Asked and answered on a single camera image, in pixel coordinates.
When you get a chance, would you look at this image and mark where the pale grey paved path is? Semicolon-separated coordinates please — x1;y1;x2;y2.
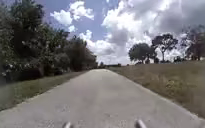
0;68;205;128

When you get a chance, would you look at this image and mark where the round dark tree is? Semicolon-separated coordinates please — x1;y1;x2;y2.
127;42;158;65

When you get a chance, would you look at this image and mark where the tall thin-trunked tree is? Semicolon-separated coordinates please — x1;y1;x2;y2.
151;33;179;64

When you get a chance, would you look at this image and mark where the robot's own part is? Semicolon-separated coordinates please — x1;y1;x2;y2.
135;119;147;128
63;121;73;128

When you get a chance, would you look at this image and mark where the row of dark trees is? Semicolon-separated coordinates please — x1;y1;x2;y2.
0;0;99;88

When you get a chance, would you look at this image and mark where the dry grass slope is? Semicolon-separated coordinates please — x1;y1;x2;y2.
108;59;205;125

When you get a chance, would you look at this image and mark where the shaded grass verge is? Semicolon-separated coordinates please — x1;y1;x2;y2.
0;69;91;115

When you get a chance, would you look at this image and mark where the sparse dark tree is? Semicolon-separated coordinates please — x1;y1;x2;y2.
181;23;205;62

